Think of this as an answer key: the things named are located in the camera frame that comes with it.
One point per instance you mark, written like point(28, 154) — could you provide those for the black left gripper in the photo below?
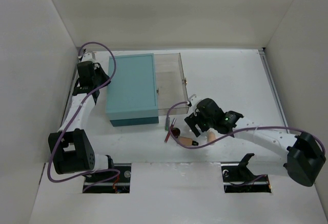
point(96, 81)

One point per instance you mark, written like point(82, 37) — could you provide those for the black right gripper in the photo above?
point(193, 120)

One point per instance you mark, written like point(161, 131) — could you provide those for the beige foundation bottle black cap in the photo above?
point(185, 141)

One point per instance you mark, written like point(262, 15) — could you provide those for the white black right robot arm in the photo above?
point(302, 154)

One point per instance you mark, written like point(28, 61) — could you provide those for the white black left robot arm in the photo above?
point(71, 151)

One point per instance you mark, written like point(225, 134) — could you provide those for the beige makeup sponge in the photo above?
point(211, 136)

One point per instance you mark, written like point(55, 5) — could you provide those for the teal makeup box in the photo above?
point(132, 94)

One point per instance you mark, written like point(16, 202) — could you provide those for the red makeup pencil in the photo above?
point(170, 127)

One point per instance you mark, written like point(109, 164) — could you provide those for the brown round jar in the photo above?
point(176, 133)

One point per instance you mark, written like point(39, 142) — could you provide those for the green tube left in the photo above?
point(167, 123)

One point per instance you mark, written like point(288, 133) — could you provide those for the clear acrylic drawer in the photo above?
point(170, 80)

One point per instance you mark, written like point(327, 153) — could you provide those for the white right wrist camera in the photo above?
point(193, 100)

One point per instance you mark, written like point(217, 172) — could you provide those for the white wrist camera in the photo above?
point(88, 56)
point(193, 100)

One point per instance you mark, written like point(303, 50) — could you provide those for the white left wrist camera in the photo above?
point(88, 56)

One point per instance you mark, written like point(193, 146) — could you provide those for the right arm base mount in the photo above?
point(237, 178)

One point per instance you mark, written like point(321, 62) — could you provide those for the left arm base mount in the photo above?
point(109, 182)

